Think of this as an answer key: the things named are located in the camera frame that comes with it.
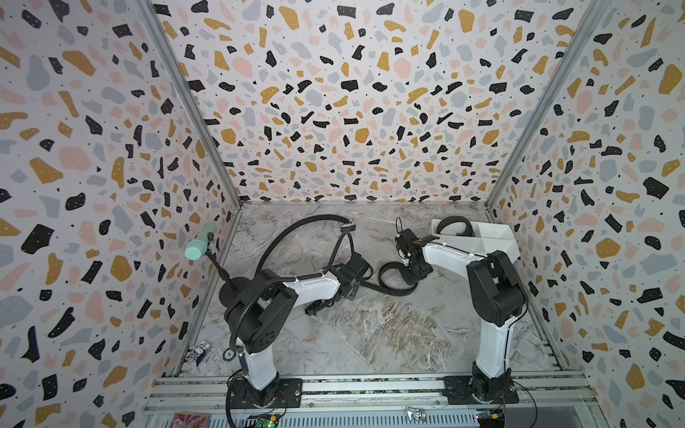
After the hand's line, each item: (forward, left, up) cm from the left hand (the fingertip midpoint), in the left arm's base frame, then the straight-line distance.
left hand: (350, 282), depth 95 cm
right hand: (+2, -25, -2) cm, 25 cm away
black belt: (+20, -47, +3) cm, 51 cm away
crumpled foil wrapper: (-39, -17, 0) cm, 42 cm away
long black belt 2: (-1, -11, 0) cm, 11 cm away
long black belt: (+28, +25, 0) cm, 38 cm away
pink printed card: (-39, +41, +1) cm, 57 cm away
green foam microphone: (-7, +37, +32) cm, 49 cm away
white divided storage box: (+21, -57, -1) cm, 60 cm away
